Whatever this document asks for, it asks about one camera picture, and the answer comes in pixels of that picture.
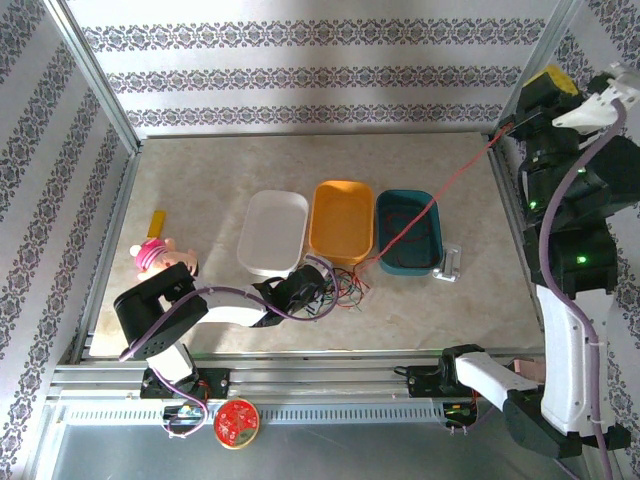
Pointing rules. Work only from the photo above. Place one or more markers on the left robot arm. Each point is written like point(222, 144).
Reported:
point(150, 305)

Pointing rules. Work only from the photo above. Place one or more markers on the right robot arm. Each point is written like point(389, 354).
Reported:
point(570, 350)

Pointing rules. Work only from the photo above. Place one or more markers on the white plastic container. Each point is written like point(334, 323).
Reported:
point(272, 232)

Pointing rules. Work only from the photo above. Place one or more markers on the orange plastic container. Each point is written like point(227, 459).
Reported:
point(342, 220)

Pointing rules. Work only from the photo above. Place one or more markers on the teal plastic container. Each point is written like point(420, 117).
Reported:
point(415, 250)

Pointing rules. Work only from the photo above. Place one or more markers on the pink striped plush toy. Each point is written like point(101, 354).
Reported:
point(152, 255)

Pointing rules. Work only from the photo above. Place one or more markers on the yellow rectangular block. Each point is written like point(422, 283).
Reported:
point(157, 225)

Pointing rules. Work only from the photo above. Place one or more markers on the pale pink plastic toy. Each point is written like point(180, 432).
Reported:
point(530, 370)

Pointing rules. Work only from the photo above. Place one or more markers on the aluminium frame post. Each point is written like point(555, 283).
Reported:
point(95, 80)
point(555, 35)

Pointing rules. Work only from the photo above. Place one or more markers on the aluminium side rail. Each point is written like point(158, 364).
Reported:
point(107, 250)
point(506, 200)

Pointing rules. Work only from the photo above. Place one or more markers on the wide aluminium mounting rail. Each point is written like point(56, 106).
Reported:
point(325, 380)

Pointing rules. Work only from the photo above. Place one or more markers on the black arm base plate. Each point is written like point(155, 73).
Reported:
point(425, 382)
point(215, 385)

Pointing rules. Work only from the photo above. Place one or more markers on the silver metal bracket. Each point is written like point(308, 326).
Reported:
point(447, 262)

